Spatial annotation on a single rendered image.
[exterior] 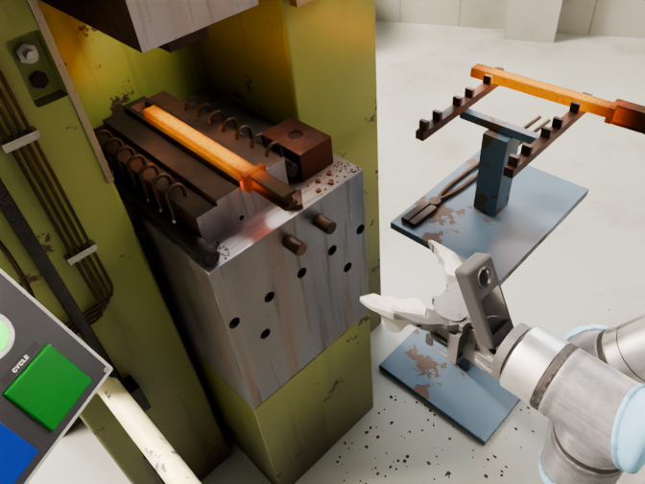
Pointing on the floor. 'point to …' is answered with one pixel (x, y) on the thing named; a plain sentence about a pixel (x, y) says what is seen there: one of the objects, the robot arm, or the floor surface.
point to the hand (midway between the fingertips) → (394, 264)
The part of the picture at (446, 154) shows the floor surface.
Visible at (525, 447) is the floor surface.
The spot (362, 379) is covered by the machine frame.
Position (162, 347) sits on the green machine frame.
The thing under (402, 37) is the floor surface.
